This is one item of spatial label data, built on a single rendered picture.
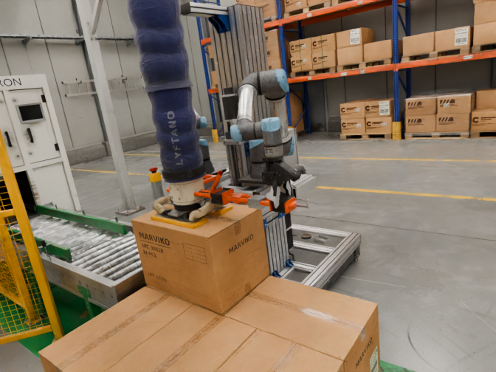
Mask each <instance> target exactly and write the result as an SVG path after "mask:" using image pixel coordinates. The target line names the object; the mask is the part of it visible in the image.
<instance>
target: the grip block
mask: <svg viewBox="0 0 496 372"><path fill-rule="evenodd" d="M231 193H234V188H227V187H223V190H222V187H220V188H218V189H215V190H213V191H210V198H211V203H212V204H222V203H223V205H226V204H228V203H230V202H231V201H226V200H225V199H224V198H225V196H230V194H231Z"/></svg>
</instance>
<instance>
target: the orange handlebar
mask: <svg viewBox="0 0 496 372"><path fill-rule="evenodd" d="M202 178H204V184H207V183H208V182H211V181H214V180H215V179H216V175H209V174H206V175H205V176H203V177H202ZM247 194H248V193H238V194H237V193H231V194H230V196H225V198H224V199H225V200H226V201H232V203H236V204H241V203H247V204H248V201H247V199H248V198H249V197H251V196H249V195H247ZM194 196H200V197H205V198H210V194H209V193H200V192H195V193H194ZM269 200H270V199H268V198H266V201H262V200H261V202H260V205H263V206H268V207H269ZM296 206H297V202H295V201H293V202H292V203H291V204H289V206H288V208H289V209H292V208H294V207H296Z"/></svg>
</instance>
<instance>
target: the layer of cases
mask: <svg viewBox="0 0 496 372"><path fill-rule="evenodd" d="M38 354H39V357H40V359H41V363H42V365H43V368H44V371H45V372H380V353H379V311H378V303H373V302H370V301H366V300H361V299H358V298H355V297H350V296H347V295H343V294H339V293H336V292H330V291H327V290H324V289H319V288H316V287H313V286H307V285H304V284H302V283H296V282H293V281H290V280H284V279H282V278H277V277H273V276H267V277H266V278H265V279H264V280H262V281H261V282H260V283H259V284H258V285H257V286H256V287H254V288H253V289H252V290H251V291H249V292H248V293H247V294H246V295H244V296H243V297H242V298H241V299H240V300H239V301H238V302H237V303H235V304H234V305H233V306H231V307H230V308H229V309H228V310H226V311H225V312H224V313H223V314H220V313H218V312H216V311H213V310H210V309H207V308H205V307H203V306H200V305H198V304H195V303H192V302H190V301H188V300H185V299H183V298H180V297H177V296H176V295H173V294H170V293H168V292H165V291H162V290H161V289H158V288H155V287H153V286H150V285H147V286H144V287H143V288H141V289H140V290H138V291H137V292H135V293H133V294H132V295H130V296H128V297H127V298H125V299H124V300H122V301H120V302H119V303H117V304H115V305H114V306H112V307H111V308H109V309H107V310H105V311H104V312H103V313H101V314H99V315H97V316H96V317H94V318H93V319H91V320H90V321H88V322H86V323H84V324H83V325H81V326H80V327H78V328H76V329H75V330H74V331H71V332H70V333H68V334H67V335H65V336H64V337H61V338H60V339H59V340H57V341H55V342H54V343H52V344H51V345H49V346H47V347H45V348H44V349H42V350H41V351H39V352H38Z"/></svg>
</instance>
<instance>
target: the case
mask: <svg viewBox="0 0 496 372"><path fill-rule="evenodd" d="M227 205H231V206H232V207H233V209H231V210H229V211H228V212H226V213H224V214H222V215H217V214H212V213H207V214H206V215H205V216H202V218H207V220H208V222H207V223H205V224H203V225H201V226H199V227H197V228H195V229H191V228H187V227H181V226H178V225H174V224H168V223H165V222H161V221H155V220H151V216H153V215H155V214H157V213H158V212H157V211H155V210H152V211H151V212H149V213H146V214H144V215H141V216H139V217H136V218H133V219H132V220H131V223H132V227H133V230H134V236H135V239H136V243H137V249H138V252H139V258H140V261H141V264H142V270H143V274H144V277H145V283H146V284H148V285H150V286H153V287H155V288H158V289H161V290H162V291H165V292H168V293H170V294H172V295H176V296H177V297H180V298H183V299H185V300H188V301H190V302H192V303H195V304H198V305H200V306H203V307H205V308H207V309H210V310H213V311H216V312H218V313H220V314H223V313H224V312H225V311H226V310H228V309H229V308H230V307H231V306H233V305H234V304H235V303H237V302H238V301H239V300H240V299H241V298H242V297H243V296H244V295H246V294H247V293H248V292H249V291H251V290H252V289H253V288H254V287H256V286H257V285H258V284H259V283H260V282H261V281H262V280H264V279H265V278H266V277H267V276H269V263H268V257H267V251H266V239H265V233H264V222H263V216H262V210H259V209H253V208H249V207H248V205H242V204H232V203H229V204H227Z"/></svg>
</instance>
